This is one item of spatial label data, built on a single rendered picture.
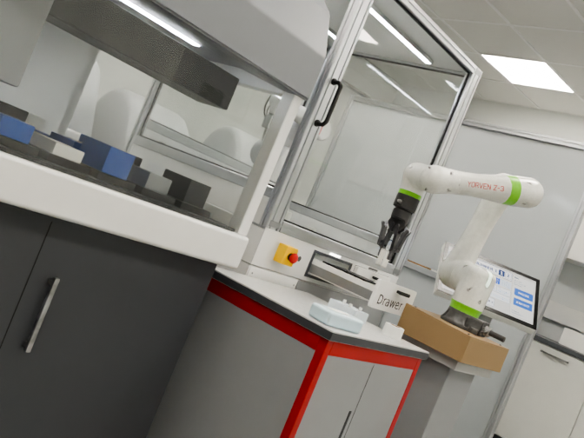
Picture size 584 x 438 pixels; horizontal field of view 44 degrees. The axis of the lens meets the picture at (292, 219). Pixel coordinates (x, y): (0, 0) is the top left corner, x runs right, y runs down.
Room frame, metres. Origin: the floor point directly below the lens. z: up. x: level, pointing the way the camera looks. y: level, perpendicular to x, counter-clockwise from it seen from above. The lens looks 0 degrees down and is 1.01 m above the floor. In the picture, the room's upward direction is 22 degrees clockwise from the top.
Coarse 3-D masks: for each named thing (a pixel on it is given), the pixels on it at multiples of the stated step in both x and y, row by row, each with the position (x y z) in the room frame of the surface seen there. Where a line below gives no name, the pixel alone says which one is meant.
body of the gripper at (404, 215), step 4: (396, 208) 2.81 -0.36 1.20; (392, 212) 2.82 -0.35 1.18; (396, 212) 2.80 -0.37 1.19; (400, 212) 2.79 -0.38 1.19; (404, 212) 2.79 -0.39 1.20; (392, 216) 2.84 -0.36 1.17; (396, 216) 2.80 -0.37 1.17; (400, 216) 2.79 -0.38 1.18; (404, 216) 2.79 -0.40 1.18; (408, 216) 2.80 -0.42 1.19; (388, 220) 2.84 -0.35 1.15; (392, 220) 2.83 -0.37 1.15; (396, 220) 2.82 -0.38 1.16; (400, 220) 2.81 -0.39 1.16; (404, 220) 2.80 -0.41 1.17; (408, 220) 2.81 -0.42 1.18; (388, 224) 2.84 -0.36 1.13; (400, 224) 2.81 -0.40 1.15; (404, 224) 2.80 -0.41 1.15; (392, 228) 2.83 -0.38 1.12; (400, 228) 2.81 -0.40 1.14; (404, 228) 2.80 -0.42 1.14; (400, 232) 2.81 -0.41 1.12
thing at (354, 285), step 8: (312, 264) 2.88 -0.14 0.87; (320, 264) 2.86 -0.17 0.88; (312, 272) 2.87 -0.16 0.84; (320, 272) 2.85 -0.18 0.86; (328, 272) 2.82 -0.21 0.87; (336, 272) 2.80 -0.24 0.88; (328, 280) 2.81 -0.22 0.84; (336, 280) 2.79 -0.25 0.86; (344, 280) 2.77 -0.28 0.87; (352, 280) 2.75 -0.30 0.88; (360, 280) 2.73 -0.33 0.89; (344, 288) 2.76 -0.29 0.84; (352, 288) 2.74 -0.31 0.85; (360, 288) 2.72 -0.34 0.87; (368, 288) 2.70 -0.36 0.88; (360, 296) 2.71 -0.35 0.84; (368, 296) 2.69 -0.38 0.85
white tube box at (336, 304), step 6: (330, 300) 2.59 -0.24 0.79; (336, 300) 2.62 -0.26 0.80; (330, 306) 2.59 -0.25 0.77; (336, 306) 2.57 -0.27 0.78; (342, 306) 2.55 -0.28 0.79; (348, 312) 2.53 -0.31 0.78; (354, 312) 2.52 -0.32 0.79; (360, 312) 2.53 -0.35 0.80; (360, 318) 2.54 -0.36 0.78; (366, 318) 2.57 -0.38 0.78
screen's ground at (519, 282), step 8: (448, 248) 3.60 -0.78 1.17; (512, 272) 3.62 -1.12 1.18; (512, 280) 3.59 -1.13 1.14; (520, 280) 3.61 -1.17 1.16; (528, 280) 3.62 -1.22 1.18; (448, 288) 3.45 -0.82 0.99; (504, 288) 3.55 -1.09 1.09; (512, 288) 3.56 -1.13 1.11; (520, 288) 3.57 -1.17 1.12; (528, 288) 3.59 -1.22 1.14; (512, 296) 3.53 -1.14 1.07; (496, 304) 3.47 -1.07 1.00; (504, 304) 3.48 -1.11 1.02; (512, 304) 3.50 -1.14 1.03; (504, 312) 3.45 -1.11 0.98; (512, 312) 3.47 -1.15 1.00; (520, 312) 3.48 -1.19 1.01; (528, 312) 3.50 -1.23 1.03; (528, 320) 3.47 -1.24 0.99
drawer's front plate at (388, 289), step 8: (376, 288) 2.66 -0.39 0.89; (384, 288) 2.69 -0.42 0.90; (392, 288) 2.73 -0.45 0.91; (400, 288) 2.77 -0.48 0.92; (376, 296) 2.66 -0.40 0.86; (384, 296) 2.70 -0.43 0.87; (392, 296) 2.75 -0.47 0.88; (400, 296) 2.79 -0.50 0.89; (368, 304) 2.66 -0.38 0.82; (376, 304) 2.68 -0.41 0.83; (384, 304) 2.72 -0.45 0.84; (392, 304) 2.76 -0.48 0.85; (400, 304) 2.81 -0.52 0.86; (392, 312) 2.78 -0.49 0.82; (400, 312) 2.83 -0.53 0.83
